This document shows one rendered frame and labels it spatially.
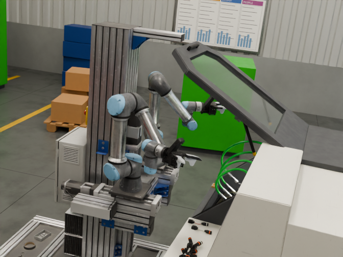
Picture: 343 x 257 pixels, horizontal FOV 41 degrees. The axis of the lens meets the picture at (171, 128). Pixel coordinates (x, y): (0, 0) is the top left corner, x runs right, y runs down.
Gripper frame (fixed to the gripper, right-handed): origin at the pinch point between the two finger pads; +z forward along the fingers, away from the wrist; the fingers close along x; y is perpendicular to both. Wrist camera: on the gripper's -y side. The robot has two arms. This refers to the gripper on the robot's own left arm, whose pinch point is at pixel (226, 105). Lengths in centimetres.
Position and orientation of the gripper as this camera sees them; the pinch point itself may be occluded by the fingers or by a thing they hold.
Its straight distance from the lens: 355.8
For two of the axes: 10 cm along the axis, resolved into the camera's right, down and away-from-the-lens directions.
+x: 1.8, 4.6, -8.7
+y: -1.3, 8.9, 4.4
